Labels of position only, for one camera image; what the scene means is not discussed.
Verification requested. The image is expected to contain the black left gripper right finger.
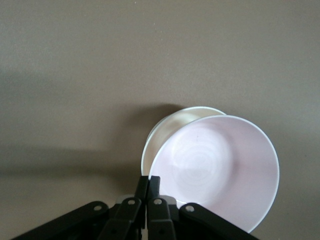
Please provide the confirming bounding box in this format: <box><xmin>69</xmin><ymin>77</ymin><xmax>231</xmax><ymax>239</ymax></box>
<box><xmin>147</xmin><ymin>175</ymin><xmax>261</xmax><ymax>240</ymax></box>

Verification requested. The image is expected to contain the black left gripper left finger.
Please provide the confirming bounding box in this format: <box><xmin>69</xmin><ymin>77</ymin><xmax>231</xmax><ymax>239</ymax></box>
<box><xmin>9</xmin><ymin>175</ymin><xmax>149</xmax><ymax>240</ymax></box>

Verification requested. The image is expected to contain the pink plastic bowl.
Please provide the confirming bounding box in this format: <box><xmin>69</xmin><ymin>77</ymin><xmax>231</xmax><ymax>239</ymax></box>
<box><xmin>149</xmin><ymin>115</ymin><xmax>280</xmax><ymax>235</ymax></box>

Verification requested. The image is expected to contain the white plastic bowl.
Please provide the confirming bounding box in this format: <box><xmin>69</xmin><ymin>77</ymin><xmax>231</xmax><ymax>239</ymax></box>
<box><xmin>140</xmin><ymin>106</ymin><xmax>228</xmax><ymax>181</ymax></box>

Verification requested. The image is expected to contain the brown table cloth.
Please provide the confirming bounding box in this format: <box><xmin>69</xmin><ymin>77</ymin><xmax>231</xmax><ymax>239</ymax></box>
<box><xmin>0</xmin><ymin>0</ymin><xmax>320</xmax><ymax>240</ymax></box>

